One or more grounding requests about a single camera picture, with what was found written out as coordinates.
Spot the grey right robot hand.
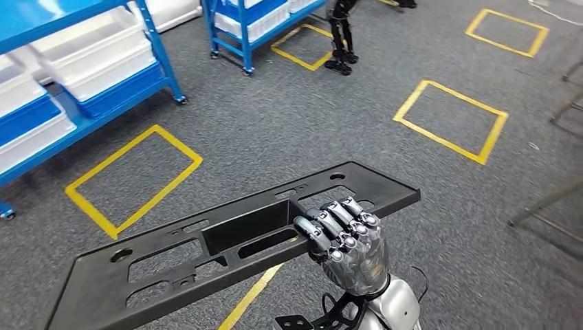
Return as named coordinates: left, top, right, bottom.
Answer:
left=294, top=197, right=391, bottom=297

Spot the black plastic plate bracket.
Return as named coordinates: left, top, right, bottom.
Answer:
left=43, top=161, right=421, bottom=330

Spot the blue wheeled shelf rack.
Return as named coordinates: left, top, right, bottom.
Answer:
left=201, top=0, right=329, bottom=76

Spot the blue metal shelf rack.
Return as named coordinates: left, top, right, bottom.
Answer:
left=0, top=0, right=188, bottom=221

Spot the grey metal side table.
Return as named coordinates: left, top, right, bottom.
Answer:
left=507, top=179, right=583, bottom=242

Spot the blue plastic bin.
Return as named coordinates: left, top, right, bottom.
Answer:
left=77, top=61, right=172, bottom=118
left=0, top=93, right=63, bottom=146
left=218, top=0, right=288, bottom=23

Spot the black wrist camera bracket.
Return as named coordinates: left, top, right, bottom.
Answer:
left=275, top=291, right=370, bottom=330

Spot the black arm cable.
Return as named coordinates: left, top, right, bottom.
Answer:
left=410, top=265, right=430, bottom=304

